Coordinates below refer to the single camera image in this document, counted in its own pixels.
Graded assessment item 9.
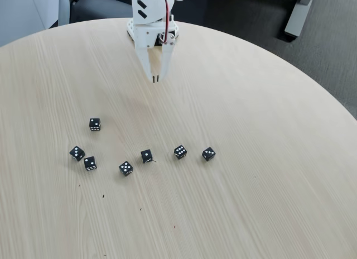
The black dice six pips up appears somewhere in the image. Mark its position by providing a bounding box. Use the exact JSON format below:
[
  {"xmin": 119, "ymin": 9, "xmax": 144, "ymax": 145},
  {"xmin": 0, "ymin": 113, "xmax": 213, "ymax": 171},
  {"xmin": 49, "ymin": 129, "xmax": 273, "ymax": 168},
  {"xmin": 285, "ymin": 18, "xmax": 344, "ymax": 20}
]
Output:
[{"xmin": 173, "ymin": 144, "xmax": 188, "ymax": 161}]

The black dice three pips up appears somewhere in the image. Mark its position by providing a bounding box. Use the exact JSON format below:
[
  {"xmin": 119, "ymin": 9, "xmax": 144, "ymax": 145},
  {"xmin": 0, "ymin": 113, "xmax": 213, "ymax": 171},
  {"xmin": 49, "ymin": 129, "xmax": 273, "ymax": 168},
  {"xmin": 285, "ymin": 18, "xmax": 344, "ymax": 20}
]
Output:
[
  {"xmin": 201, "ymin": 146, "xmax": 216, "ymax": 162},
  {"xmin": 69, "ymin": 146, "xmax": 86, "ymax": 162}
]

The black chair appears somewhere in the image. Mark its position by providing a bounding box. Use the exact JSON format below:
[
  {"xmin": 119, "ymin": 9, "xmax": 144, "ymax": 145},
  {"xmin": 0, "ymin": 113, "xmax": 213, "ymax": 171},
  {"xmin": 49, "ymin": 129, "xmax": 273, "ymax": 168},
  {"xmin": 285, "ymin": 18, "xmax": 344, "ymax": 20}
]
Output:
[{"xmin": 69, "ymin": 0, "xmax": 134, "ymax": 24}]

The black dice one pip up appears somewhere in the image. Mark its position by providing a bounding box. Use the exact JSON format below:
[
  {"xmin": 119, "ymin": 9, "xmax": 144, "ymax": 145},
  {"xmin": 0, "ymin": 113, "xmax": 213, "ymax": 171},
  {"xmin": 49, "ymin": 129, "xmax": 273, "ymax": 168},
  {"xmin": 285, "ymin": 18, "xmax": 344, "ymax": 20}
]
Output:
[{"xmin": 140, "ymin": 149, "xmax": 153, "ymax": 164}]

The grey desk leg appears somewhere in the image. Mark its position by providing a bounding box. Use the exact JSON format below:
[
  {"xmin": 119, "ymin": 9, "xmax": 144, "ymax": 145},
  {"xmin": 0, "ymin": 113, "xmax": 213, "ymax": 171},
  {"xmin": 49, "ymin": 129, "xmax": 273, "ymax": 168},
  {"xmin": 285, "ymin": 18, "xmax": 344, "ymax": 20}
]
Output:
[{"xmin": 284, "ymin": 0, "xmax": 316, "ymax": 42}]

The red and black cable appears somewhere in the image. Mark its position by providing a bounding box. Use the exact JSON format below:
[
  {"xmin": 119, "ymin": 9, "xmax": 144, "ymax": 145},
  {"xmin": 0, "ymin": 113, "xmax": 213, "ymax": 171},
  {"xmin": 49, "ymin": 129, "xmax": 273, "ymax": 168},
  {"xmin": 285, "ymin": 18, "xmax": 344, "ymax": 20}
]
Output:
[{"xmin": 143, "ymin": 0, "xmax": 188, "ymax": 44}]

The white cabinet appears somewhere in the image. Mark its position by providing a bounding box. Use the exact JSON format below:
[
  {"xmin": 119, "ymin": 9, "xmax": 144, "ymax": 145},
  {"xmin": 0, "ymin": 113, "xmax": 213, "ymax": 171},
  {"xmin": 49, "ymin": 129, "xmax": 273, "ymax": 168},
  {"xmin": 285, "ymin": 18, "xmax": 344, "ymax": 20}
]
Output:
[{"xmin": 0, "ymin": 0, "xmax": 70, "ymax": 47}]

